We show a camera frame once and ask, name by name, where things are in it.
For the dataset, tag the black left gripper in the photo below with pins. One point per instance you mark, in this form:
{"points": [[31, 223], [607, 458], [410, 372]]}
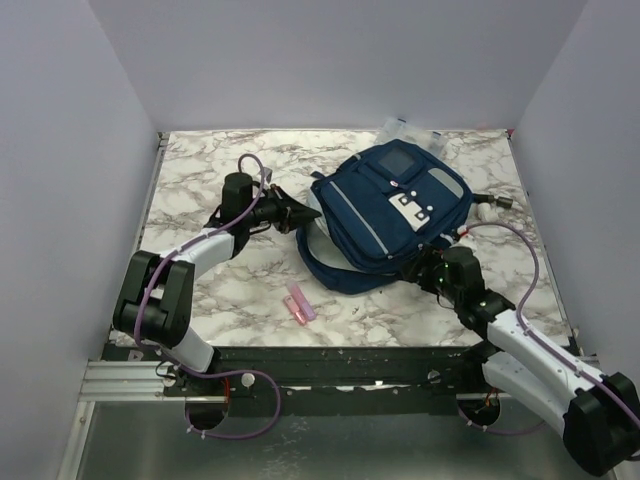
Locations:
{"points": [[290, 213]]}

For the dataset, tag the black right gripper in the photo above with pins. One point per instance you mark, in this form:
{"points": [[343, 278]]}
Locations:
{"points": [[432, 260]]}

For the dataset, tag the navy blue student backpack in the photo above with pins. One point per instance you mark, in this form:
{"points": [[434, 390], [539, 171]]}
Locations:
{"points": [[379, 210]]}

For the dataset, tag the pink highlighter pen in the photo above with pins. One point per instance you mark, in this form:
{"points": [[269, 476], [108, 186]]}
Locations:
{"points": [[296, 292]]}

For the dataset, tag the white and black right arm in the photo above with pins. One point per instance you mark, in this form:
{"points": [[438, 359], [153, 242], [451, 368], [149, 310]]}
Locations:
{"points": [[596, 415]]}

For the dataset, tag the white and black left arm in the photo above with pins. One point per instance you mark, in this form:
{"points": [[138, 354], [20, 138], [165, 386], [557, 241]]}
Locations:
{"points": [[154, 305]]}

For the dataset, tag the black and white cylinder tool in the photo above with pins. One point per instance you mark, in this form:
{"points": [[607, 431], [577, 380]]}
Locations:
{"points": [[488, 206]]}

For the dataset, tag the clear plastic screw organiser box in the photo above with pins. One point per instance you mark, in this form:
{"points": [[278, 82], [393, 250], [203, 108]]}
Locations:
{"points": [[395, 128]]}

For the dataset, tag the aluminium front mounting rail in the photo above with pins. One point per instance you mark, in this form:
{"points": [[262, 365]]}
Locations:
{"points": [[306, 412]]}

